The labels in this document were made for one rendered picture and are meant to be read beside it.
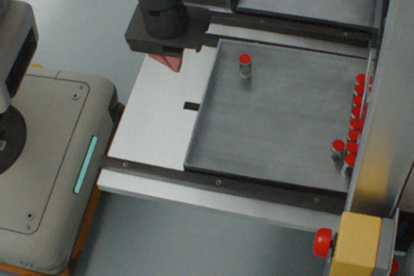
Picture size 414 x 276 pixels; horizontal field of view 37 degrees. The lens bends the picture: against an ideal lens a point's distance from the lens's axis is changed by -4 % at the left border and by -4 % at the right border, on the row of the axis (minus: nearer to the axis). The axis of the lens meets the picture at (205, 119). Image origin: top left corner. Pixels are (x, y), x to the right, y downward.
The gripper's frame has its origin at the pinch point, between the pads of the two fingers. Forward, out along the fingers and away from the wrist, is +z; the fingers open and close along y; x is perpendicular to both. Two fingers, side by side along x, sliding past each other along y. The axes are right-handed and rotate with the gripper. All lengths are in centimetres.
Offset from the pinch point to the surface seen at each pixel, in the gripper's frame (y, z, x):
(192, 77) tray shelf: -3.8, 20.4, 12.3
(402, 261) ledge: 36.4, 21.1, -14.6
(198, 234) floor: -15, 108, 17
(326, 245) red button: 24.7, 7.4, -19.4
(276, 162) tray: 14.1, 20.4, -1.6
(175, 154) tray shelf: -2.4, 20.2, -3.5
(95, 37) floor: -73, 107, 84
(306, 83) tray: 16.2, 20.7, 15.0
